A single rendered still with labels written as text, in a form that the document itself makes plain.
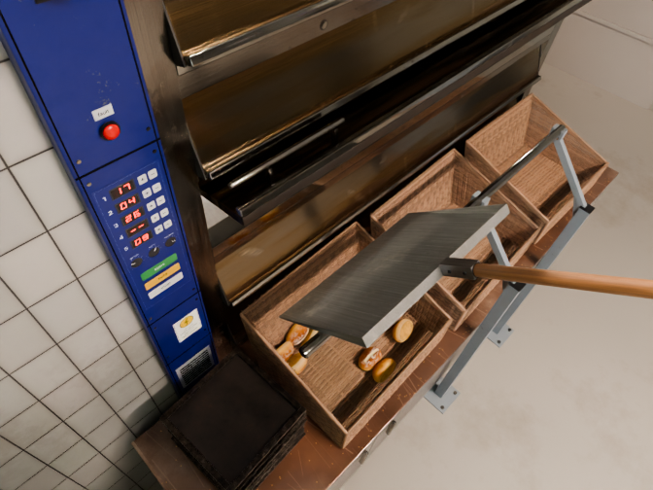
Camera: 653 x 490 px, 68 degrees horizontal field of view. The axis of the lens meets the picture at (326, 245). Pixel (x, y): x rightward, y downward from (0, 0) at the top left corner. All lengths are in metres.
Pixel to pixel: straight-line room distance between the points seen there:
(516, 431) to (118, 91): 2.15
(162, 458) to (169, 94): 1.14
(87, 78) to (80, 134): 0.09
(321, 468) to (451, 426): 0.90
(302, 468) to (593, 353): 1.72
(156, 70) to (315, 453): 1.21
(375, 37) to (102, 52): 0.72
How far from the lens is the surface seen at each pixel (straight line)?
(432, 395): 2.40
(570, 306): 2.94
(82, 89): 0.81
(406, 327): 1.78
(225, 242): 1.28
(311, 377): 1.71
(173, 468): 1.67
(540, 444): 2.52
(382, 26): 1.32
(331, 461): 1.65
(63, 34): 0.76
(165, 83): 0.91
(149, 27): 0.86
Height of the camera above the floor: 2.18
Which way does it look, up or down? 53 degrees down
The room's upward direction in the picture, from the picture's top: 6 degrees clockwise
